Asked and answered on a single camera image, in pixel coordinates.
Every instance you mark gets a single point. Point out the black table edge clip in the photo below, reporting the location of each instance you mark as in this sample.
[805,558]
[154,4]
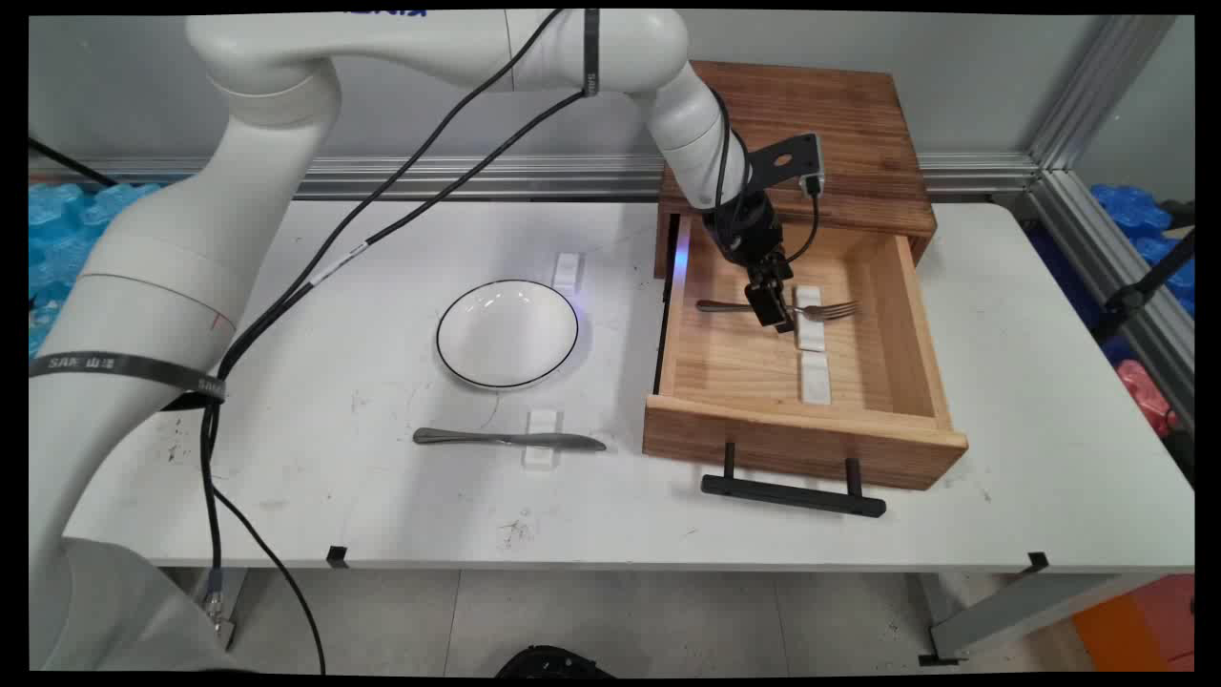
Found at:
[1038,562]
[338,557]

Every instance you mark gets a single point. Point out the short aluminium frame rail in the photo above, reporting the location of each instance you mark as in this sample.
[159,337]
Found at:
[1116,277]

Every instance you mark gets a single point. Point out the red plastic bag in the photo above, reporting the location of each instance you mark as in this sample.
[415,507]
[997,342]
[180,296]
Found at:
[1140,386]

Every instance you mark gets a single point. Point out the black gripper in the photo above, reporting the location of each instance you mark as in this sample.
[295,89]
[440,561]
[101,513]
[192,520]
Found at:
[749,234]

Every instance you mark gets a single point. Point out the white bowl with black rim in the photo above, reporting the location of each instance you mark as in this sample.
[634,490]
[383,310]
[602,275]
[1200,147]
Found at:
[506,334]

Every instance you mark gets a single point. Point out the grey metal table leg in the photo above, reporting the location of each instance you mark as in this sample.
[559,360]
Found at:
[234,592]
[1002,611]

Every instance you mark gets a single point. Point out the orange box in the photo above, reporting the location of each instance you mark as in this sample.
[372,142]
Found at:
[1135,620]

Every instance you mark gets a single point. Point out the blue plastic bag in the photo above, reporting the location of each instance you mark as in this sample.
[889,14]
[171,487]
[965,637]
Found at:
[57,219]
[1130,205]

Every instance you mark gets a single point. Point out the black tripod stand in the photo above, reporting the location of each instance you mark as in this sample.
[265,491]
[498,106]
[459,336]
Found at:
[1130,298]

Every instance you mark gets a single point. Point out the metal table knife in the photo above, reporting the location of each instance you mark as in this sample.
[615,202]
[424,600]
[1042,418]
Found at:
[458,438]

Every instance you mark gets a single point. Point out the metal fork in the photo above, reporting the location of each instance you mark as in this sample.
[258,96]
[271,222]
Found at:
[725,306]

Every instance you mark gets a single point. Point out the dark wooden cabinet box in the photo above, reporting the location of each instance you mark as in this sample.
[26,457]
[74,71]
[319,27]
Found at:
[849,114]

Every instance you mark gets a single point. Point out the white ceramic cutlery rest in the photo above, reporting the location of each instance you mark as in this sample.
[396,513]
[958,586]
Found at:
[541,461]
[816,382]
[811,337]
[569,272]

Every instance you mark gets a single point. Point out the upright aluminium frame post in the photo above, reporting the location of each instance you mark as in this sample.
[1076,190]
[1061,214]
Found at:
[1097,95]

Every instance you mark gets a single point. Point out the long aluminium frame rail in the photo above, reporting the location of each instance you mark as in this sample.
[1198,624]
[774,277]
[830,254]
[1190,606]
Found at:
[477,176]

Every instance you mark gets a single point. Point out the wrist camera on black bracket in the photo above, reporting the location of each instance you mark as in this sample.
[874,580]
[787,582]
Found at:
[796,157]

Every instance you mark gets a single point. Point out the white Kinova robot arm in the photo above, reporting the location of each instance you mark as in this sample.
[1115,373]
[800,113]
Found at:
[143,286]

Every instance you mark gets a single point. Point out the black rounded base object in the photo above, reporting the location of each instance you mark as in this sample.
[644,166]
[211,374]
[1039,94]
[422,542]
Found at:
[553,663]

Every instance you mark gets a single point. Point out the light wooden drawer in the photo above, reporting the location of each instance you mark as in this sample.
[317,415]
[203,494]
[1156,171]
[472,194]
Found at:
[763,439]

